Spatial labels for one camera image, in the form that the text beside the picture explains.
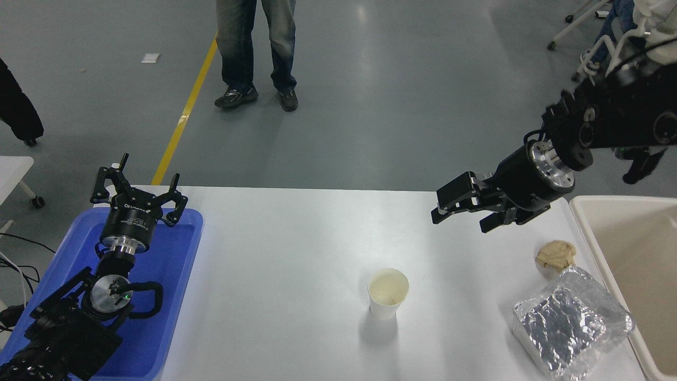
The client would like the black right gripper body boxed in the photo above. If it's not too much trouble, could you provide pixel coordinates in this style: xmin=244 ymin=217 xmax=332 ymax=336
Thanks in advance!
xmin=489 ymin=143 xmax=554 ymax=213

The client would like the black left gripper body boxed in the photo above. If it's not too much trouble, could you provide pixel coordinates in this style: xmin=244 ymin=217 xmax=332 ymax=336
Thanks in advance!
xmin=99 ymin=196 xmax=161 ymax=250

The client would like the white paper cup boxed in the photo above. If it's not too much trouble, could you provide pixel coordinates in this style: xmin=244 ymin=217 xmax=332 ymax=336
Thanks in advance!
xmin=368 ymin=268 xmax=409 ymax=321

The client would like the blue plastic tray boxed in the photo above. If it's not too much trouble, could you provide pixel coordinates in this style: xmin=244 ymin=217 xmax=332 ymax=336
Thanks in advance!
xmin=0 ymin=207 xmax=204 ymax=381

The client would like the crumpled tan paper ball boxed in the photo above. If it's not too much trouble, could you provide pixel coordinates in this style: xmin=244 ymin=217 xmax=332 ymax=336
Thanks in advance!
xmin=534 ymin=240 xmax=577 ymax=273

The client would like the small white wheeled table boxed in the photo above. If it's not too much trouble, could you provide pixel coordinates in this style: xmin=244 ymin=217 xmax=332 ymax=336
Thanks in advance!
xmin=0 ymin=157 xmax=45 ymax=210

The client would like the person in dark clothing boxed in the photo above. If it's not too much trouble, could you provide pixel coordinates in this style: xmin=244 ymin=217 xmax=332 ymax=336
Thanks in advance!
xmin=0 ymin=57 xmax=44 ymax=142

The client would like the silver foil tray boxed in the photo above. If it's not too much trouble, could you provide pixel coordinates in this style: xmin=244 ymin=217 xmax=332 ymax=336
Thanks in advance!
xmin=511 ymin=266 xmax=635 ymax=381

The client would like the large pale bin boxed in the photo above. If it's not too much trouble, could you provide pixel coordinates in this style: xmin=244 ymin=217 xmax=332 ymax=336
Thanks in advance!
xmin=570 ymin=195 xmax=677 ymax=381

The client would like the white chair base leg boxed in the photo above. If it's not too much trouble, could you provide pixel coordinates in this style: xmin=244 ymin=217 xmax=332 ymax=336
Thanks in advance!
xmin=547 ymin=0 xmax=609 ymax=52

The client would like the standing person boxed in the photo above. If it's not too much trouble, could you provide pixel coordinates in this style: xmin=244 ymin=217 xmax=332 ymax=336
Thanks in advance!
xmin=214 ymin=0 xmax=299 ymax=112

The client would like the seated person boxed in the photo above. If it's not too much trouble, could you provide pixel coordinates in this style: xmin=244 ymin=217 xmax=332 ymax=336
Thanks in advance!
xmin=580 ymin=0 xmax=677 ymax=72

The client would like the thin black cable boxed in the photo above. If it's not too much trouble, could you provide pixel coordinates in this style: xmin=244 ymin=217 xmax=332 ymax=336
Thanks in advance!
xmin=0 ymin=233 xmax=56 ymax=297

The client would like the black cable plug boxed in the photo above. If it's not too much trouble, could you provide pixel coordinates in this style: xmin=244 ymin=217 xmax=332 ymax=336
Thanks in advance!
xmin=0 ymin=304 xmax=26 ymax=332

